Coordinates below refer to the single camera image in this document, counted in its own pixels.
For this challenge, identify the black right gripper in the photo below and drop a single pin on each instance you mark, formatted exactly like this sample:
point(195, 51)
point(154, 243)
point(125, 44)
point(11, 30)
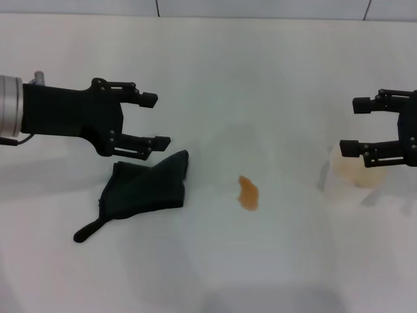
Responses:
point(410, 130)

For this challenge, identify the dark blue rag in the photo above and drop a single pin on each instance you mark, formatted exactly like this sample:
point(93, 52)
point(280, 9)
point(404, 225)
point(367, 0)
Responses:
point(146, 189)

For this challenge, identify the white paper cup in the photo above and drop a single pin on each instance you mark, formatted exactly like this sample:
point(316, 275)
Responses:
point(348, 182)

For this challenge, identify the grey left wrist connector plug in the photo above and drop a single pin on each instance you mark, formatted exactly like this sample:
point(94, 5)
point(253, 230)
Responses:
point(39, 78)

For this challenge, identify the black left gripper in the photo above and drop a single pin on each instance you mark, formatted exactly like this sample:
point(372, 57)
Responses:
point(65, 111)

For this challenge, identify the brown liquid stain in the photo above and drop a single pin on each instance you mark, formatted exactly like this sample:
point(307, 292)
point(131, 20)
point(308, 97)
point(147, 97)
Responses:
point(249, 195)

